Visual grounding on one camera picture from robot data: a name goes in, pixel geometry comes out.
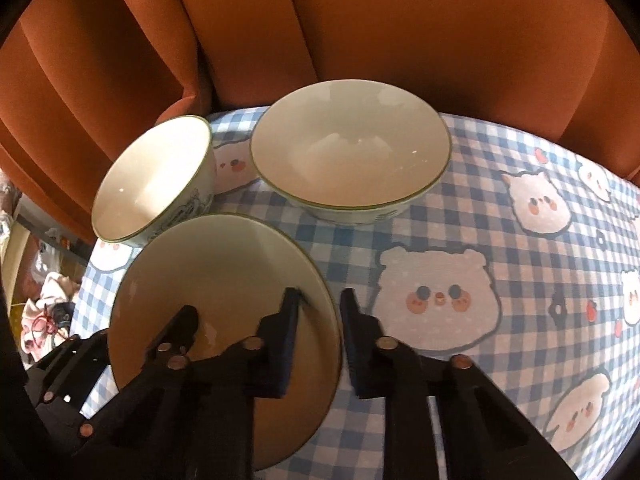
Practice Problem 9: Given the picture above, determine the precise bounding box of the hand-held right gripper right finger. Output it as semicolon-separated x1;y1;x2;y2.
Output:
340;287;578;480

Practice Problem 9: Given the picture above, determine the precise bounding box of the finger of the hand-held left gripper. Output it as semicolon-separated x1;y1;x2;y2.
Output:
145;305;200;358
30;331;110;441

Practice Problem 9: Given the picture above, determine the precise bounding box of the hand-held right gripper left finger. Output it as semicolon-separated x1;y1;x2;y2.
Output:
75;287;302;480

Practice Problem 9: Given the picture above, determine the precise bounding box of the white floral ceramic bowl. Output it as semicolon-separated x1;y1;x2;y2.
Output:
108;213;345;472
249;80;452;225
91;115;217;248

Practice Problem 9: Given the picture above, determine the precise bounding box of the pile of clothes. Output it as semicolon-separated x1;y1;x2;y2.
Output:
20;270;83;361

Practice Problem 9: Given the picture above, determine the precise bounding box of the blue checkered bear tablecloth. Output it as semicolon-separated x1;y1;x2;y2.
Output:
70;105;640;480

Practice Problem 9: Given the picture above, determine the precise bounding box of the wooden shelf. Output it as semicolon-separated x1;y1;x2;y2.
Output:
0;195;36;306

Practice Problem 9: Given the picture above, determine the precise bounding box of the orange curtain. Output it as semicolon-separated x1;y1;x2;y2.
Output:
0;0;640;241

